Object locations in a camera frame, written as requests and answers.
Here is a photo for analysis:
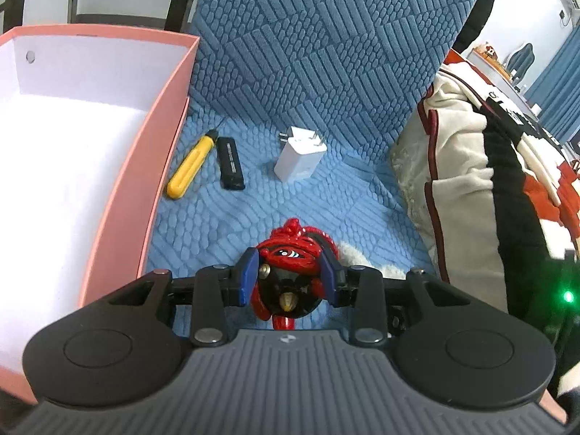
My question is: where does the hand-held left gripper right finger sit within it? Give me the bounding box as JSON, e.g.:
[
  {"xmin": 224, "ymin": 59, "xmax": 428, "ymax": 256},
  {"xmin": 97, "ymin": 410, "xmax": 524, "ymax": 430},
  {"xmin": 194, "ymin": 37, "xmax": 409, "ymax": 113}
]
[{"xmin": 319, "ymin": 254, "xmax": 473, "ymax": 346}]

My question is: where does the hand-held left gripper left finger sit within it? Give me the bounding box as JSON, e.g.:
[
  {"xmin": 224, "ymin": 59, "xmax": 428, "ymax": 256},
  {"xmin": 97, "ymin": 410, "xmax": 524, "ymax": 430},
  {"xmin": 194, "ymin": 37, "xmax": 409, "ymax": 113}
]
[{"xmin": 107, "ymin": 248, "xmax": 260, "ymax": 349}]

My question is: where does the red and black toy figure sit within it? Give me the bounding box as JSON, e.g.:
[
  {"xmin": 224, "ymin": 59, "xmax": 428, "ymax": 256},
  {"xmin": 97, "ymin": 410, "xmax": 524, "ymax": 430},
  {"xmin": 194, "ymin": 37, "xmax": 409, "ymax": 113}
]
[{"xmin": 250, "ymin": 218, "xmax": 340, "ymax": 331}]

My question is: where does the white plug charger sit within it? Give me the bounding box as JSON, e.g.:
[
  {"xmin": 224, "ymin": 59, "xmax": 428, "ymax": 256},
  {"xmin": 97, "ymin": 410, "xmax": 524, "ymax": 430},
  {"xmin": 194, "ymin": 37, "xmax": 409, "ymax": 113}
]
[{"xmin": 274, "ymin": 126, "xmax": 328, "ymax": 184}]

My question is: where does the pink cardboard box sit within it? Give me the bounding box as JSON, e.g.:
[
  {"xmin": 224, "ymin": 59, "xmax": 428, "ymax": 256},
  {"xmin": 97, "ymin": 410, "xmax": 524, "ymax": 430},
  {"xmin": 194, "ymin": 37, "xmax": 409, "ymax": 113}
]
[{"xmin": 0, "ymin": 26, "xmax": 201, "ymax": 406}]

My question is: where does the black rectangular stick device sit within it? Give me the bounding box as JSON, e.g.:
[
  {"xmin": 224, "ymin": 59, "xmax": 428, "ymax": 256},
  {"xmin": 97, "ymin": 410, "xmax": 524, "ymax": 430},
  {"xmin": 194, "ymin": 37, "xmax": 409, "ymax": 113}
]
[{"xmin": 216, "ymin": 136, "xmax": 247, "ymax": 191}]

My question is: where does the white red black printed blanket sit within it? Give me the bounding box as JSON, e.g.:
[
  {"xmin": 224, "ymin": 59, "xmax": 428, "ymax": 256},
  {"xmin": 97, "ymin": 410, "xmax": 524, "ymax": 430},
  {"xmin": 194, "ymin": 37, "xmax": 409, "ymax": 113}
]
[{"xmin": 390, "ymin": 0, "xmax": 580, "ymax": 422}]

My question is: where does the blue curtain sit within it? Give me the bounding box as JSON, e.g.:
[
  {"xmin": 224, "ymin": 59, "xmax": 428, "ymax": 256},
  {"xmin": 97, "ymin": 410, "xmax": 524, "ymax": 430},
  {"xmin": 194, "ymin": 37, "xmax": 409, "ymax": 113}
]
[{"xmin": 528, "ymin": 22, "xmax": 580, "ymax": 146}]

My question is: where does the blue textured sofa cover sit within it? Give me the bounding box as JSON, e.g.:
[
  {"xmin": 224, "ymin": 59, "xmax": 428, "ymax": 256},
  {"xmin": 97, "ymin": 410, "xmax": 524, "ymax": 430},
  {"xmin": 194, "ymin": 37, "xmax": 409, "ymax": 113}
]
[{"xmin": 140, "ymin": 0, "xmax": 496, "ymax": 332}]

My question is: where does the white desk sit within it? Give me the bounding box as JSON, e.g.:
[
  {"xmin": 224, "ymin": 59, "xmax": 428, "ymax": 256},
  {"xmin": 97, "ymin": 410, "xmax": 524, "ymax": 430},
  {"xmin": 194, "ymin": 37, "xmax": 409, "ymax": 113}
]
[{"xmin": 467, "ymin": 45, "xmax": 544, "ymax": 116}]

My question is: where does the dark office chair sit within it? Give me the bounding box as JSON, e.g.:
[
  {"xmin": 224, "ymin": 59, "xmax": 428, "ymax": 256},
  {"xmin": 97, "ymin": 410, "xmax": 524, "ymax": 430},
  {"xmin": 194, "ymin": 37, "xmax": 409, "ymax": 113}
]
[{"xmin": 503, "ymin": 43, "xmax": 535, "ymax": 78}]

